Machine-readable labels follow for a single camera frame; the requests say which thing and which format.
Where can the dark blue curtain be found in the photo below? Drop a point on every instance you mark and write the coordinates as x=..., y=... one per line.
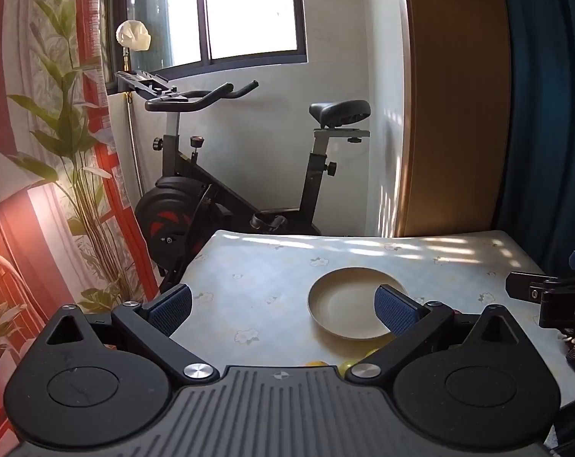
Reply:
x=553, y=104

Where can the white wrapped ball on rod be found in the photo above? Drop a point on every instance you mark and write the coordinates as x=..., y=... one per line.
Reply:
x=132, y=35

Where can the black exercise bike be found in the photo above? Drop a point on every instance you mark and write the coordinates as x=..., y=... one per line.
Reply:
x=314, y=185

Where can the yellow-green round fruit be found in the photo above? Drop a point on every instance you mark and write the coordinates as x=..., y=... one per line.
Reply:
x=370, y=353

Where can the wooden chair back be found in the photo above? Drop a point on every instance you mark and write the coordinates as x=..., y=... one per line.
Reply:
x=458, y=104

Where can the window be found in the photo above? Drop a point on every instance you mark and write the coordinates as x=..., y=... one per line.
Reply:
x=249, y=4

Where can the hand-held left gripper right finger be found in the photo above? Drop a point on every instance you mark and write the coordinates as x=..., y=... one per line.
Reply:
x=395, y=312

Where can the green apple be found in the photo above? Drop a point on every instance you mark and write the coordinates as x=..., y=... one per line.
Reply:
x=348, y=365

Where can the plant printed wall cloth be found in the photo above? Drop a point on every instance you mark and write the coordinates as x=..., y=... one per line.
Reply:
x=40, y=152

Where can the beige round plate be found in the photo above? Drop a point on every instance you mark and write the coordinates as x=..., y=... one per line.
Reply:
x=344, y=304

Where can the yellow lemon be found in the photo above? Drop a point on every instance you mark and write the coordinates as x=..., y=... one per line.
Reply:
x=316, y=364

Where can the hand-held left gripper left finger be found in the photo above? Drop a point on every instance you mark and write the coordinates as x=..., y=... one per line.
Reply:
x=173, y=307

